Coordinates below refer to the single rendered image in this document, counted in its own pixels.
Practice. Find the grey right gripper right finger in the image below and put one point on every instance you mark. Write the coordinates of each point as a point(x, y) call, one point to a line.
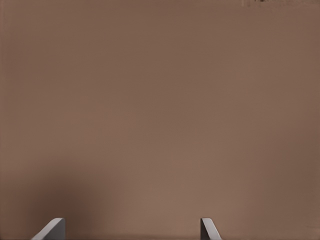
point(208, 231)

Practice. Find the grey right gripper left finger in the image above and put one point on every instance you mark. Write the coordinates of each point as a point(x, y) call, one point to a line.
point(53, 231)

